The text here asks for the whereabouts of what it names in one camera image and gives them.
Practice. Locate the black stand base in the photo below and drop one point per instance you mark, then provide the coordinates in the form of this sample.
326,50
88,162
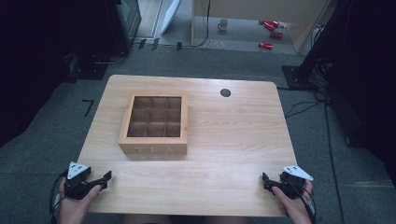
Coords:
295,77

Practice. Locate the black round table grommet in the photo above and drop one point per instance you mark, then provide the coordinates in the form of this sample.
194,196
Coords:
225,92

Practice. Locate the person's left hand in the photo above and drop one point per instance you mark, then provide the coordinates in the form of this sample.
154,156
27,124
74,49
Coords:
76,208

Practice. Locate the wooden compartment tea box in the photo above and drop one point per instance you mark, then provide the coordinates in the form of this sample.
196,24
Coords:
154,144

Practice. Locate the white curved panel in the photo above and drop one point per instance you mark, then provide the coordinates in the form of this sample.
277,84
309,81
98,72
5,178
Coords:
170,14

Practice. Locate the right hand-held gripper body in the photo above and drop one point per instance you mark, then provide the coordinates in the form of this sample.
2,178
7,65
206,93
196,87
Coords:
292,183

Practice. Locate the red can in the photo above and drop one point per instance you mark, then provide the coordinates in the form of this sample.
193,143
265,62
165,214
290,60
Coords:
271,24
265,45

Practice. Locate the person's right hand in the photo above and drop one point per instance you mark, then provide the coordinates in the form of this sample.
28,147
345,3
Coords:
294,208

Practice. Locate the grey mug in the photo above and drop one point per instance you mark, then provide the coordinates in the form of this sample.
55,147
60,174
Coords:
223,24

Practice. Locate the dark monitor cabinet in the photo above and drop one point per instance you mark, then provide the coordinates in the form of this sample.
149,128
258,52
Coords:
124,25

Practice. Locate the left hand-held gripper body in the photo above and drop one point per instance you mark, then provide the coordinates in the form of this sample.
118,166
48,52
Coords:
76,183

